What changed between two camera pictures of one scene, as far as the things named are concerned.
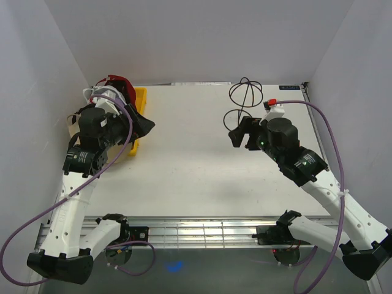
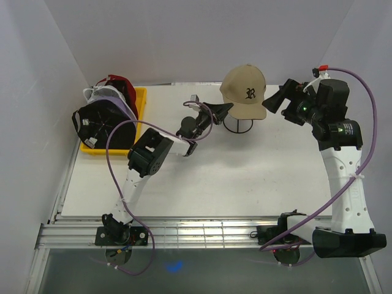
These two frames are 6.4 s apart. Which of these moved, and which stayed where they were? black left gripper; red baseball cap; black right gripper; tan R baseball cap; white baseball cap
Moved: black left gripper; black right gripper; tan R baseball cap
Stayed: red baseball cap; white baseball cap
